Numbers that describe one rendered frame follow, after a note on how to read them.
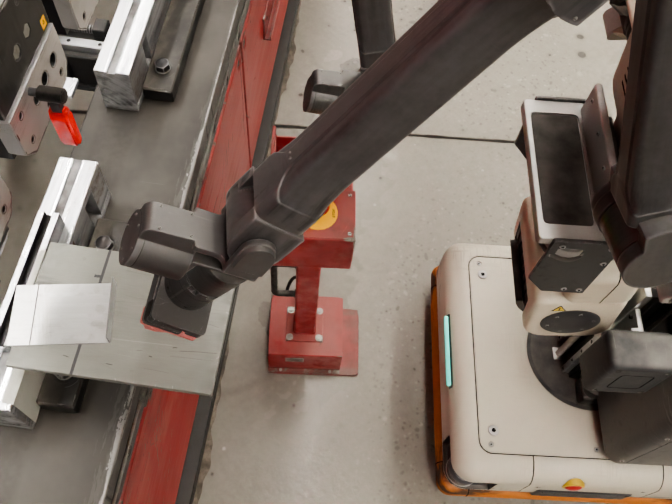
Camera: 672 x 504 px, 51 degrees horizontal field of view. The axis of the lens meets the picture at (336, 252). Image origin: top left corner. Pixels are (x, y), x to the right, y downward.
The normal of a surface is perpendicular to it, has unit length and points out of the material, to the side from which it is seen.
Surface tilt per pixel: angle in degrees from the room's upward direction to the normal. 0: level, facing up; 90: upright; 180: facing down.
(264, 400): 0
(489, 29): 80
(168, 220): 29
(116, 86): 90
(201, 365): 0
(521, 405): 0
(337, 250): 90
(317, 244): 90
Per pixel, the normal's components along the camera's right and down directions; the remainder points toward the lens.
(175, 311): 0.58, -0.31
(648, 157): 0.05, 0.80
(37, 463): 0.07, -0.47
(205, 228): 0.57, -0.55
